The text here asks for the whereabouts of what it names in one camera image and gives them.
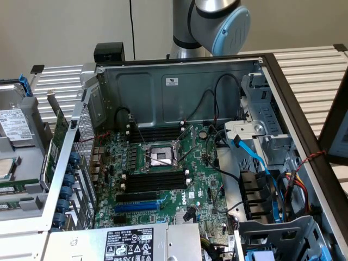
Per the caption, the black hanging cable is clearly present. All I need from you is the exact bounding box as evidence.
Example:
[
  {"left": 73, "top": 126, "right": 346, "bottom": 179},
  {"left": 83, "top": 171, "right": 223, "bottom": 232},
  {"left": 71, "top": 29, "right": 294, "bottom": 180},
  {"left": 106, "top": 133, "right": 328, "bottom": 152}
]
[{"left": 128, "top": 0, "right": 136, "bottom": 61}]

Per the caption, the blue plastic disk bracket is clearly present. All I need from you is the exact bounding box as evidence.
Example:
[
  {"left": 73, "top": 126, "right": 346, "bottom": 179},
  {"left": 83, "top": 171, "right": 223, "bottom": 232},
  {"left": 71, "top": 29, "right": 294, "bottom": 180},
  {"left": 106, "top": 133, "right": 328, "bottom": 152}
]
[{"left": 18, "top": 72, "right": 35, "bottom": 98}]

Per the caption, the blue card retention clip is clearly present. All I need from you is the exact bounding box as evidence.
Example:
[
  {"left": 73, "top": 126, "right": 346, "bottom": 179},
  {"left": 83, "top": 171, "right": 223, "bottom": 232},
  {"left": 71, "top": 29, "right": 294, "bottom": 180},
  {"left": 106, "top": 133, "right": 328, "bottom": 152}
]
[
  {"left": 69, "top": 151, "right": 80, "bottom": 171},
  {"left": 64, "top": 173, "right": 76, "bottom": 191},
  {"left": 52, "top": 213, "right": 65, "bottom": 229},
  {"left": 60, "top": 186, "right": 73, "bottom": 202},
  {"left": 58, "top": 200, "right": 70, "bottom": 216}
]

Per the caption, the black wire with plug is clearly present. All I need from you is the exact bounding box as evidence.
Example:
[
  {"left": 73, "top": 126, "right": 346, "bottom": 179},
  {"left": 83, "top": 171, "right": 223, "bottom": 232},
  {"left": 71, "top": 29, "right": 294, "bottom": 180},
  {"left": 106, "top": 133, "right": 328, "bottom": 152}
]
[{"left": 115, "top": 107, "right": 136, "bottom": 125}]

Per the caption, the thin metal locking lever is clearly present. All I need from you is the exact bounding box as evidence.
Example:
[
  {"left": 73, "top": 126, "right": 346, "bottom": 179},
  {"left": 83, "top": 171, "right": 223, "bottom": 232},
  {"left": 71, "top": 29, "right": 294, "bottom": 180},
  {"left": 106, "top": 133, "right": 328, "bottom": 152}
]
[
  {"left": 130, "top": 116, "right": 147, "bottom": 145},
  {"left": 143, "top": 154, "right": 175, "bottom": 166}
]

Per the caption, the CPU socket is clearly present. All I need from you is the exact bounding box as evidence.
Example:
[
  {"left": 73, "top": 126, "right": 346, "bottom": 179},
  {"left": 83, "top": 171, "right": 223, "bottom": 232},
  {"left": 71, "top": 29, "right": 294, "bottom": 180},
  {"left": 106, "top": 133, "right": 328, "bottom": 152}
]
[{"left": 140, "top": 141, "right": 185, "bottom": 173}]

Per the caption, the green motherboard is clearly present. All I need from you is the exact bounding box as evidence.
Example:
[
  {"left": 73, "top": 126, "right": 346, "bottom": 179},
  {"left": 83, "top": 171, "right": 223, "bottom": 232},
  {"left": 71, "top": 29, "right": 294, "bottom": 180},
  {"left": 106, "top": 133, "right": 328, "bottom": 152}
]
[{"left": 94, "top": 123, "right": 238, "bottom": 238}]

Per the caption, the grey power supply unit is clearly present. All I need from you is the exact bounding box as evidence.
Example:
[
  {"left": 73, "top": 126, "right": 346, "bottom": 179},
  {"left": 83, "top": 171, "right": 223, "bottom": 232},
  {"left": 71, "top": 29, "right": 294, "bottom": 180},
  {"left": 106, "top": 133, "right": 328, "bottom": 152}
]
[{"left": 47, "top": 224, "right": 203, "bottom": 261}]

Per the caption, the silver hard disk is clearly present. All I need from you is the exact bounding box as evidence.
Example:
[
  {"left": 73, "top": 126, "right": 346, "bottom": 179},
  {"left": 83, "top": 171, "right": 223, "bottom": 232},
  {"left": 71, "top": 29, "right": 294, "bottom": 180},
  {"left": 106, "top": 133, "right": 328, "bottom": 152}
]
[{"left": 0, "top": 83, "right": 39, "bottom": 147}]

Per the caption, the grey perforated drive cage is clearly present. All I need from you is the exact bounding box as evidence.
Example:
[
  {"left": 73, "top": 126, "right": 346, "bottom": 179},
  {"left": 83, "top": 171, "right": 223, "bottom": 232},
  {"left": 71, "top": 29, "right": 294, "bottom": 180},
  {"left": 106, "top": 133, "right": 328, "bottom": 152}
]
[{"left": 234, "top": 214, "right": 328, "bottom": 261}]

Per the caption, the metal socket cover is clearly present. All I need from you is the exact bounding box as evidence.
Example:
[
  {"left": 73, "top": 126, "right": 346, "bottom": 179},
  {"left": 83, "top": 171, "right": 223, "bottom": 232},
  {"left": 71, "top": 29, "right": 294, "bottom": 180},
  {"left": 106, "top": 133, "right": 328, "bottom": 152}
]
[{"left": 175, "top": 125, "right": 197, "bottom": 164}]

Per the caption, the green RAM stick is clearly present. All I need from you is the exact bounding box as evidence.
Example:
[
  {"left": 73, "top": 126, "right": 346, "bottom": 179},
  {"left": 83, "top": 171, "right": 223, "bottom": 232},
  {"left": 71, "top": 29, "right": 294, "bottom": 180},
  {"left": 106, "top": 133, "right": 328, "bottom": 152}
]
[
  {"left": 0, "top": 200, "right": 22, "bottom": 212},
  {"left": 0, "top": 179, "right": 40, "bottom": 195}
]

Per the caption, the silver disk bay bracket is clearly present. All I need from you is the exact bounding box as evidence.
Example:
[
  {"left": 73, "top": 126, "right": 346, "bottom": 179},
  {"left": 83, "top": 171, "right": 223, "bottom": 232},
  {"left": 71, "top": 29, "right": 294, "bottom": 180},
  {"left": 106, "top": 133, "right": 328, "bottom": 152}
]
[{"left": 224, "top": 121, "right": 270, "bottom": 150}]

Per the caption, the blue expansion slot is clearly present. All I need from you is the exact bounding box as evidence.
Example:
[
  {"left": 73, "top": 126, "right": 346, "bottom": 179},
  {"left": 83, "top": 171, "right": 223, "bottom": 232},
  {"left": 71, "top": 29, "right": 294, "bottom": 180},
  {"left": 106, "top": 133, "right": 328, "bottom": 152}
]
[{"left": 114, "top": 203, "right": 160, "bottom": 214}]

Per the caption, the thin black looped wire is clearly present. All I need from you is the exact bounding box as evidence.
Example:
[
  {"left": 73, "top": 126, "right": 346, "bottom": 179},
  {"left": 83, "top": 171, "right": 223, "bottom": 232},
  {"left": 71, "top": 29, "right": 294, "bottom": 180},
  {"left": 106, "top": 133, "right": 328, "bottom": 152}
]
[{"left": 182, "top": 73, "right": 243, "bottom": 127}]

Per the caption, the grey metal disk bay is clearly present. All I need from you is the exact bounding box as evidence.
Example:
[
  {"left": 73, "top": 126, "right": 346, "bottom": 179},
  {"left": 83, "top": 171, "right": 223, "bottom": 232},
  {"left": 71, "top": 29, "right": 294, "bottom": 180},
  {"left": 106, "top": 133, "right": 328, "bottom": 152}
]
[{"left": 240, "top": 72, "right": 297, "bottom": 136}]

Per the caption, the thick black wire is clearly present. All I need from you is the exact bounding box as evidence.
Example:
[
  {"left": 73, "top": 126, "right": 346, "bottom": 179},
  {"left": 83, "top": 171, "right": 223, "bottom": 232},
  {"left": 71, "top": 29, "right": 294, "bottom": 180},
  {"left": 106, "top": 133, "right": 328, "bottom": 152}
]
[{"left": 205, "top": 130, "right": 245, "bottom": 181}]

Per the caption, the silver CPU chip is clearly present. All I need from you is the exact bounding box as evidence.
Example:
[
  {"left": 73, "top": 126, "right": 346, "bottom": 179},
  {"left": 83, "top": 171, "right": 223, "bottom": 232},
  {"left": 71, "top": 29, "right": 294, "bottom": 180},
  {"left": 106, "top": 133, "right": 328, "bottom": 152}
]
[{"left": 0, "top": 157, "right": 17, "bottom": 182}]

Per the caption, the black box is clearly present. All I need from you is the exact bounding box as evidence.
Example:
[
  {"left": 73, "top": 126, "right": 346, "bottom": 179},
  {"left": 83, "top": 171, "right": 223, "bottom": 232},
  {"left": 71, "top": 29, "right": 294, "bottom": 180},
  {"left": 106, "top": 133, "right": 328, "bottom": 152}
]
[{"left": 94, "top": 42, "right": 126, "bottom": 62}]

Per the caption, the green graphics card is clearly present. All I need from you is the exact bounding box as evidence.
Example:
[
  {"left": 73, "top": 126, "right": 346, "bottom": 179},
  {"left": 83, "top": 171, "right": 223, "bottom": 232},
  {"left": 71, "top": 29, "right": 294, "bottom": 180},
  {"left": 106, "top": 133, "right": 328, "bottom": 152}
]
[{"left": 40, "top": 92, "right": 71, "bottom": 189}]

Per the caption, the long black expansion slot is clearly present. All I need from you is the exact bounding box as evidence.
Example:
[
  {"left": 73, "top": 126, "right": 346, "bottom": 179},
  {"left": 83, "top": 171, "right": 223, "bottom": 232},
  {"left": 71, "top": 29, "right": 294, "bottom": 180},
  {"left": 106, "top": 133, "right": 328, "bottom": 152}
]
[{"left": 116, "top": 192, "right": 158, "bottom": 203}]

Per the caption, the silver finned heat sink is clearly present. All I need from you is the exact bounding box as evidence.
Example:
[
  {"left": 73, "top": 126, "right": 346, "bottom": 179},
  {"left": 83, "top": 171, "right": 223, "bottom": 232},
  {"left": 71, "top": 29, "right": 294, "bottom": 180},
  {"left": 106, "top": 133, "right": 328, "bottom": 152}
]
[{"left": 175, "top": 210, "right": 198, "bottom": 224}]

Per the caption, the open grey PC case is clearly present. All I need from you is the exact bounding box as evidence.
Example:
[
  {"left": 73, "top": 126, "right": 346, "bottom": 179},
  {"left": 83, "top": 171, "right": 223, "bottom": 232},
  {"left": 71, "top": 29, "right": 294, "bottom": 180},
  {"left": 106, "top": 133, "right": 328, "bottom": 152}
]
[{"left": 40, "top": 53, "right": 348, "bottom": 261}]

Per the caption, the black plastic fan shroud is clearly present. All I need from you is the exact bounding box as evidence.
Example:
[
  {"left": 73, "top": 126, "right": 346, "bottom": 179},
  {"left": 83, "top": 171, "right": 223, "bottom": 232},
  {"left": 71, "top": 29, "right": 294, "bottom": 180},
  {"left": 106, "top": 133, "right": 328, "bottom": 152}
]
[{"left": 239, "top": 170, "right": 276, "bottom": 221}]

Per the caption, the blue flat data wire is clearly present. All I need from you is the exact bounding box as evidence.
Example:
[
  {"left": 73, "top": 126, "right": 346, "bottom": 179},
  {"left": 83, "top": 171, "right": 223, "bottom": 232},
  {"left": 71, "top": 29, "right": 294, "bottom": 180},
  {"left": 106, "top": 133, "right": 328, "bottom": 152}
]
[{"left": 232, "top": 134, "right": 284, "bottom": 224}]

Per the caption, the red black twisted wire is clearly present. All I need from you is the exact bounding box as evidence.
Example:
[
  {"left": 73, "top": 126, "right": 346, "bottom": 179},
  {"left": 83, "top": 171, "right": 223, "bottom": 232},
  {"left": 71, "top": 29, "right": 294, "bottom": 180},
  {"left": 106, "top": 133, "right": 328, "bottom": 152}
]
[
  {"left": 74, "top": 130, "right": 111, "bottom": 144},
  {"left": 295, "top": 151, "right": 327, "bottom": 172}
]

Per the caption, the black RAM slot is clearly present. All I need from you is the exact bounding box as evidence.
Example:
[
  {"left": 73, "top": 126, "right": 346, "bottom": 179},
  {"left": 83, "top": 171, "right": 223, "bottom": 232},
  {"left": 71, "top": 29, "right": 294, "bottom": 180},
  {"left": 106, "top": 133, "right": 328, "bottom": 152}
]
[
  {"left": 129, "top": 125, "right": 182, "bottom": 131},
  {"left": 125, "top": 181, "right": 189, "bottom": 187},
  {"left": 127, "top": 173, "right": 188, "bottom": 179},
  {"left": 126, "top": 177, "right": 189, "bottom": 183},
  {"left": 123, "top": 185, "right": 190, "bottom": 191},
  {"left": 128, "top": 133, "right": 182, "bottom": 139},
  {"left": 129, "top": 129, "right": 182, "bottom": 135}
]

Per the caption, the dark framed panel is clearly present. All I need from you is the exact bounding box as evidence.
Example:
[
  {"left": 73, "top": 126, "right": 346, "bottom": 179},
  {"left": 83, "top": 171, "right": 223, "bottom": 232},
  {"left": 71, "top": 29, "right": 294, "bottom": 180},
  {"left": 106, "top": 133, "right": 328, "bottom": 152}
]
[{"left": 317, "top": 89, "right": 348, "bottom": 164}]

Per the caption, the coloured power wire bundle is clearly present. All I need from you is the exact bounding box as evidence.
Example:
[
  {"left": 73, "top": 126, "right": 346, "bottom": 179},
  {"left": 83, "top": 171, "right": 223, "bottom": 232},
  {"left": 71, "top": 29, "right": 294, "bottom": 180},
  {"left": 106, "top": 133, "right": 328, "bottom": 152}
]
[{"left": 274, "top": 170, "right": 314, "bottom": 221}]

